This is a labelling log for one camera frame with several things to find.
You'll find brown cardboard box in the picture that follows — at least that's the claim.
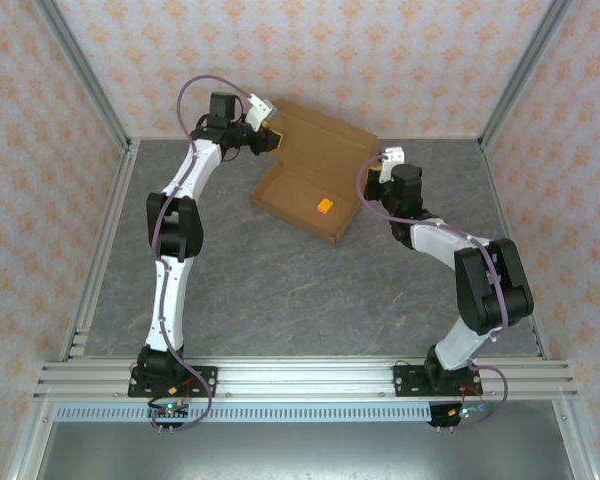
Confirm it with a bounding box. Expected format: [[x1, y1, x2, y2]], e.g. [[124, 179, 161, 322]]
[[250, 98, 381, 246]]

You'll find grey metal sheet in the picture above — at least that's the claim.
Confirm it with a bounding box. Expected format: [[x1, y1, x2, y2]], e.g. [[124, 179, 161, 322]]
[[29, 422, 576, 480]]

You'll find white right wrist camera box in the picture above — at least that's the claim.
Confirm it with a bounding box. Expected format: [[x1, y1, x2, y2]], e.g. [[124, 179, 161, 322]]
[[379, 146, 406, 169]]

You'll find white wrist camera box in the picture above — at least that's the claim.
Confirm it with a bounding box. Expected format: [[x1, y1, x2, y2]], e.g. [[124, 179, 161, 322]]
[[379, 146, 406, 169], [243, 93, 275, 126]]

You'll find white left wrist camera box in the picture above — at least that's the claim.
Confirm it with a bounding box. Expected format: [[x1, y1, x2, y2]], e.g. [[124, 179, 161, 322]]
[[243, 93, 275, 126]]

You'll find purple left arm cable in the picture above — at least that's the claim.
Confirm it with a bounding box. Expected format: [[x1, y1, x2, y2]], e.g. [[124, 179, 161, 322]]
[[149, 74, 256, 435]]

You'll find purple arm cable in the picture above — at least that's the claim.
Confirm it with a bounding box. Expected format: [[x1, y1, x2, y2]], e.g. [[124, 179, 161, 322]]
[[355, 154, 510, 431], [149, 74, 256, 435]]

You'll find aluminium table side rail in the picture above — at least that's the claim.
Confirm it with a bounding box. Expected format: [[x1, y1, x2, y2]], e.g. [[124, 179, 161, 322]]
[[479, 139, 551, 361], [59, 139, 141, 361]]

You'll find aluminium frame post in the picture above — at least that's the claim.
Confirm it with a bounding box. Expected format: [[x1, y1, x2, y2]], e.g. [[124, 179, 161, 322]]
[[32, 0, 134, 151], [479, 0, 574, 151]]

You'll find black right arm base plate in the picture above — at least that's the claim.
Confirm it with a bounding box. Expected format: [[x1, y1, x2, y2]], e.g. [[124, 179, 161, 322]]
[[392, 363, 484, 400]]

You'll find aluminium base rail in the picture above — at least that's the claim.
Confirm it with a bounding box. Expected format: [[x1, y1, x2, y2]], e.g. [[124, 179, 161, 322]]
[[32, 357, 579, 401]]

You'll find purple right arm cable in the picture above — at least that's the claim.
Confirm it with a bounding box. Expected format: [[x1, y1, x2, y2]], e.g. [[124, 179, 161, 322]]
[[355, 154, 510, 431]]

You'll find grey slotted cable duct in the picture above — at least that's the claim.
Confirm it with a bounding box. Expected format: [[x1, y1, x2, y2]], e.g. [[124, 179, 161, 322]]
[[53, 403, 491, 424]]

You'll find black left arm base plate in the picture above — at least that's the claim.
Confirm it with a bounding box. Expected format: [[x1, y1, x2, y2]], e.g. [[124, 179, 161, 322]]
[[127, 365, 219, 399]]

